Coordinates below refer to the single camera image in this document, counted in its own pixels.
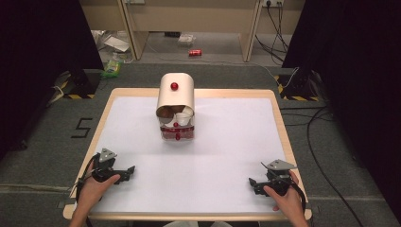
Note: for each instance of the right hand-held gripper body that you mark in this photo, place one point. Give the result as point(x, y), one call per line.
point(279, 176)

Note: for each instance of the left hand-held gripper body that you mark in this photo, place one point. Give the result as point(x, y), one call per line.
point(104, 167)

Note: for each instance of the person's left hand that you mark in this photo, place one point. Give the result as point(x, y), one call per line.
point(93, 192)

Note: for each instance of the person's right hand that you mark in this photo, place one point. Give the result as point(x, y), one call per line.
point(287, 203)

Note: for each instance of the white table mat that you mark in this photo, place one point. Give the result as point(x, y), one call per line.
point(227, 142)

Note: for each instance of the wooden table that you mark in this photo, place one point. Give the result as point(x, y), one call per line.
point(280, 126)

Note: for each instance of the clear drawer with red knob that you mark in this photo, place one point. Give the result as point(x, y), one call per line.
point(176, 133)

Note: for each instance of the brown bowl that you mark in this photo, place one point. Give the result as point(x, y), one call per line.
point(165, 114)

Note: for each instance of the person's legs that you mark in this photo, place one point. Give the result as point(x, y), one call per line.
point(195, 224)

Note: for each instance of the white cup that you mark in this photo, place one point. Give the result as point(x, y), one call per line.
point(183, 119)

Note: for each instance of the black stand base striped tape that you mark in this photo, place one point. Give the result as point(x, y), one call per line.
point(298, 85)
point(82, 84)

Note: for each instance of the cream roll-top cabinet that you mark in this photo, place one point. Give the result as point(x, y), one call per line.
point(176, 94)

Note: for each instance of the green packet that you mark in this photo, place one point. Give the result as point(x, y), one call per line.
point(111, 68)

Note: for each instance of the black curtain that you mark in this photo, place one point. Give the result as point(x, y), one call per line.
point(38, 63)
point(359, 78)

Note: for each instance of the red drink can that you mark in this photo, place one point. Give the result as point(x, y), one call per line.
point(195, 52)

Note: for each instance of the clear plastic box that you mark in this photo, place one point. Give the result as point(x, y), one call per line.
point(186, 40)

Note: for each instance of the beige desk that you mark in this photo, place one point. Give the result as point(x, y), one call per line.
point(189, 15)

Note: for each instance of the white wall socket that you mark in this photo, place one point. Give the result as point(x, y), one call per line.
point(273, 2)

